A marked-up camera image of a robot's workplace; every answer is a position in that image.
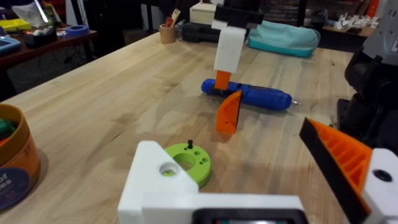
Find left gripper bare white left finger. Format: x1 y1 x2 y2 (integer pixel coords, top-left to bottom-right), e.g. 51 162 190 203
117 140 200 224

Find left gripper white orange right finger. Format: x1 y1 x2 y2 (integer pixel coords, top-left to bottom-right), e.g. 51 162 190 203
298 117 398 224

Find blue electric screwdriver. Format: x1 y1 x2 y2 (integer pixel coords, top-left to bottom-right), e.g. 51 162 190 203
200 78 302 111

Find black case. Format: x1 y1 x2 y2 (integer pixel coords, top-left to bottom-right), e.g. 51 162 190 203
181 22 222 44

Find beige box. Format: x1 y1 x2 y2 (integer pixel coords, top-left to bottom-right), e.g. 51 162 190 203
189 2 218 26

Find green disc with holes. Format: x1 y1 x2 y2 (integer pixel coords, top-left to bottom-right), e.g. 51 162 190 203
164 142 213 189

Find teal soft zip bag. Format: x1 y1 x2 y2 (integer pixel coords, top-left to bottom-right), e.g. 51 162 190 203
248 20 322 58

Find tan cup with wooden cutlery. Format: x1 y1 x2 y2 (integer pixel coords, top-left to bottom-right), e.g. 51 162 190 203
159 8 182 44

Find orange ribbed wedge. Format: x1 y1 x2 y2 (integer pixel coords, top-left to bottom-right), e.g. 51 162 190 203
215 90 243 135

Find heap of white parts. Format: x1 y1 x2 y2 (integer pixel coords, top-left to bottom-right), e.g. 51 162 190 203
333 12 381 30

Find round tub with toys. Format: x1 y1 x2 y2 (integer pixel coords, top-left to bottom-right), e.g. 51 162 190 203
0 103 42 212

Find blue tape roll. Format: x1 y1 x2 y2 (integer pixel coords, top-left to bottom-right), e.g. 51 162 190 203
65 24 90 37

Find dark wooden side table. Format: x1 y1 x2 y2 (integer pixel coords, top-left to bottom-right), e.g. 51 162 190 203
0 28 98 70

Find black open box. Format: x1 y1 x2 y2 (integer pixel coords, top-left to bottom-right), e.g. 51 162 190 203
24 26 58 49

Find blue tray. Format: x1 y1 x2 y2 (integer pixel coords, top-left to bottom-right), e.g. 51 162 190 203
0 35 22 56

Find yellow tray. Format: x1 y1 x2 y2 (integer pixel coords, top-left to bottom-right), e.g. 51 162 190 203
0 18 32 32

